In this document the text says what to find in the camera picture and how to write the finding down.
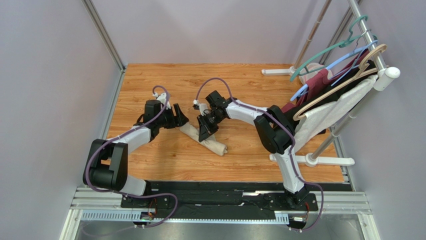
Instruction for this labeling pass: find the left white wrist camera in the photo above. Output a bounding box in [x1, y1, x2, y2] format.
[152, 92, 171, 110]

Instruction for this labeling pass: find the white towel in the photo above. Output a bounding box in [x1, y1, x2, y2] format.
[293, 74, 378, 152]

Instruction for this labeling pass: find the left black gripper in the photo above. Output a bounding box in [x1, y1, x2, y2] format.
[156, 103, 189, 130]

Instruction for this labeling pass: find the metal clothes rack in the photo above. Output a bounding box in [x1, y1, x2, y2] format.
[261, 0, 402, 167]

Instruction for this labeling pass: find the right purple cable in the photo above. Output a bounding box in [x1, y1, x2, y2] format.
[194, 77, 325, 233]

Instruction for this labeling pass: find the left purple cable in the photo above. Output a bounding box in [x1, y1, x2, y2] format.
[84, 85, 179, 229]

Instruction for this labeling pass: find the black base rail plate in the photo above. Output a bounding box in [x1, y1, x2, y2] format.
[108, 181, 352, 222]

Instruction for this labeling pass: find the maroon garment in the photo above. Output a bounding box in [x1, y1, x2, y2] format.
[281, 49, 370, 113]

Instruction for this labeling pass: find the green clothes hanger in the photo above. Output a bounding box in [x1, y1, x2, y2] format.
[289, 14, 369, 82]

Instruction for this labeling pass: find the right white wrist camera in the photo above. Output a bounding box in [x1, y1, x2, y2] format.
[193, 103, 211, 116]

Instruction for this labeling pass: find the purple cable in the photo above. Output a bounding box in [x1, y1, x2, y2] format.
[194, 77, 325, 233]
[84, 85, 179, 229]

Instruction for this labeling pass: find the wooden clothes hanger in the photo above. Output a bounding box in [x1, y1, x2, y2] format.
[292, 43, 389, 122]

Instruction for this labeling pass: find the blue clothes hanger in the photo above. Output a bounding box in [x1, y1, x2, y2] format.
[290, 39, 380, 102]

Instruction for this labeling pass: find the beige linen napkin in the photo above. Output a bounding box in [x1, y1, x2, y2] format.
[179, 122, 228, 156]

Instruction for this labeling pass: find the black garment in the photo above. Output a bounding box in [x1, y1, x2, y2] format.
[283, 60, 377, 130]

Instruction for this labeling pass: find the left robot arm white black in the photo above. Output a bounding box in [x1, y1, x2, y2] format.
[82, 99, 189, 197]

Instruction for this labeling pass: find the aluminium frame rail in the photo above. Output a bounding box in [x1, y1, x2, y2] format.
[60, 187, 380, 240]

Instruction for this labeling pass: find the pink white garment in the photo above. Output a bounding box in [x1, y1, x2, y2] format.
[298, 62, 325, 85]

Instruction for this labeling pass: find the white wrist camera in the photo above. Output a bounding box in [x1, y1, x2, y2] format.
[152, 92, 171, 110]
[193, 103, 211, 116]

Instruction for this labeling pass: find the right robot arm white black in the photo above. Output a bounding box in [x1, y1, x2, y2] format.
[193, 90, 309, 204]

